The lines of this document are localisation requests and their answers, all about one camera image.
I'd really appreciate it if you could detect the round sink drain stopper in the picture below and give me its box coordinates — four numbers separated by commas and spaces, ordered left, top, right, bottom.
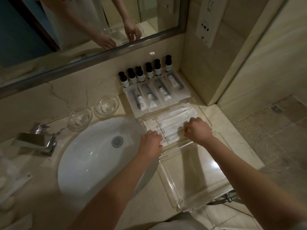
111, 135, 124, 148

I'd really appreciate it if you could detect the person's left hand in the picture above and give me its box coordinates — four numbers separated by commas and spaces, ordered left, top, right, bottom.
136, 130, 164, 161

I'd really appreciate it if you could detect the square floor drain grate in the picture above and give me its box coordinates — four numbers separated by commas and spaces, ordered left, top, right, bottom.
270, 104, 283, 115

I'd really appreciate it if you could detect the white sink basin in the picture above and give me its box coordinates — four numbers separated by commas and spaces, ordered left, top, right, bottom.
57, 116, 160, 211

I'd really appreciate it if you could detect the clear glass dish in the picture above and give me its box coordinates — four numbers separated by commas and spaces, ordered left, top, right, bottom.
95, 94, 120, 119
67, 107, 93, 131

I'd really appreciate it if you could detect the white toothpaste tube packet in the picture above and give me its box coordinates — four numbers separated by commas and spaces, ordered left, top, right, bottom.
145, 115, 193, 126

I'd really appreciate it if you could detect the person's right forearm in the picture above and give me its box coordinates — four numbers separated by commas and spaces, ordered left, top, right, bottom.
206, 139, 307, 230

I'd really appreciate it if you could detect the white wall socket panel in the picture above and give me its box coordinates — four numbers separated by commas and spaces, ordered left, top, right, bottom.
195, 0, 230, 48

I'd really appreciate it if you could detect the chrome faucet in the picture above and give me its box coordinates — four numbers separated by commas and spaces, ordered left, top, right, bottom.
12, 122, 58, 156

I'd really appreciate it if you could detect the metal framed wall mirror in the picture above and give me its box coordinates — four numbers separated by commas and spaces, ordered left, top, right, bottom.
0, 0, 191, 100

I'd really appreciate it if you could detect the person's left forearm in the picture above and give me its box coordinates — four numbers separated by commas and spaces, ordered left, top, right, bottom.
67, 153, 159, 230

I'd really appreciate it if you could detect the stack of long white packets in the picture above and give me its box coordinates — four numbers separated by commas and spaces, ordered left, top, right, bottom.
143, 104, 199, 148

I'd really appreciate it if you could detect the person's right hand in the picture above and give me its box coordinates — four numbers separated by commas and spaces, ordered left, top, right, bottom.
183, 117, 215, 145

